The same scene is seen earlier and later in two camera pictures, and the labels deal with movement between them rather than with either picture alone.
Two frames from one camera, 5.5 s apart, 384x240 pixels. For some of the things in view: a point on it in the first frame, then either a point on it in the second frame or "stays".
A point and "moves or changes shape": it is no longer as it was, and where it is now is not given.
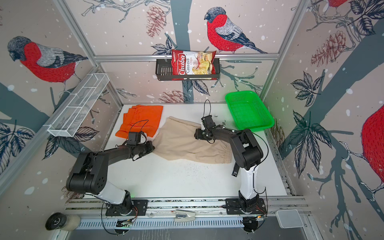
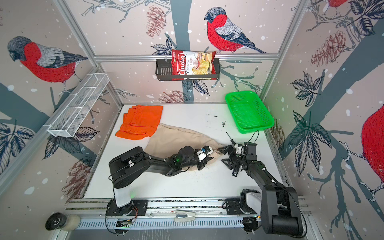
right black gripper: (198, 134) -> (229, 148)
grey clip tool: (182, 215) stays
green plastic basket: (248, 112) stays
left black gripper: (150, 148) -> (202, 163)
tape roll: (58, 221) stays
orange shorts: (140, 118) stays
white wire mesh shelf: (75, 111) stays
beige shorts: (176, 141) moves or changes shape
